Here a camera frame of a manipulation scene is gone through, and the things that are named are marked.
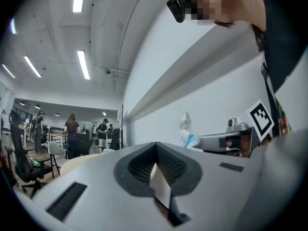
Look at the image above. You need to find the black head-worn camera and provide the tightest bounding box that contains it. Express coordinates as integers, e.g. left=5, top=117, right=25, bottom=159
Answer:
left=166, top=0, right=200, bottom=24

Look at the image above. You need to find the right hand-held gripper camera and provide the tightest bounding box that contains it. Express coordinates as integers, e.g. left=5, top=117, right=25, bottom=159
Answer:
left=226, top=117, right=249, bottom=131

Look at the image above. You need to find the white desk with wooden top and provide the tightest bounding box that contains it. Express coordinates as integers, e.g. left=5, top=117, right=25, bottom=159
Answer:
left=18, top=125, right=32, bottom=143
left=49, top=132, right=67, bottom=151

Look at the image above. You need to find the black mesh office chair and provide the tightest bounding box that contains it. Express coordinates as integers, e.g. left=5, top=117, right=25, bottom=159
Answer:
left=71, top=132, right=94, bottom=159

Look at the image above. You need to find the person's black printed shirt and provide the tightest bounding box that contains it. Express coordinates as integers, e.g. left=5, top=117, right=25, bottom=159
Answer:
left=261, top=0, right=306, bottom=139

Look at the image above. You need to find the black office chair with headrest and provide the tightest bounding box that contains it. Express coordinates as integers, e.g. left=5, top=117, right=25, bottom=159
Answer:
left=8, top=109, right=53, bottom=200

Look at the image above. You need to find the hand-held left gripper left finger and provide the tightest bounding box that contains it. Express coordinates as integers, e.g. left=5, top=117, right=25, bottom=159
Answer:
left=14, top=141, right=174, bottom=231

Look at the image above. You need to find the grey shell chair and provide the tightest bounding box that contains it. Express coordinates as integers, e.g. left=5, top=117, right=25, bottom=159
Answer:
left=47, top=141, right=71, bottom=179

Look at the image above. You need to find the small white bag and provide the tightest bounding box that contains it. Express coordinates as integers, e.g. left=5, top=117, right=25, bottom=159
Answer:
left=179, top=111, right=201, bottom=150

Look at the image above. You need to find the person's right hand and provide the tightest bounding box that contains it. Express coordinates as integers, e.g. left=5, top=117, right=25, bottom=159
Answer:
left=226, top=136, right=251, bottom=157

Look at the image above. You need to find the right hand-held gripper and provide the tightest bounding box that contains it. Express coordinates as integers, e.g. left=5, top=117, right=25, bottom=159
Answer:
left=199, top=99, right=275, bottom=158

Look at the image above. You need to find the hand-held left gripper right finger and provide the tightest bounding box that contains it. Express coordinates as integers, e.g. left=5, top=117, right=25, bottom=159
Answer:
left=155, top=141, right=260, bottom=231

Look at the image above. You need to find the green bottle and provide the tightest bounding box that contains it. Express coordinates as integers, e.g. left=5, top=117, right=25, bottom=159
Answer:
left=28, top=156, right=41, bottom=167

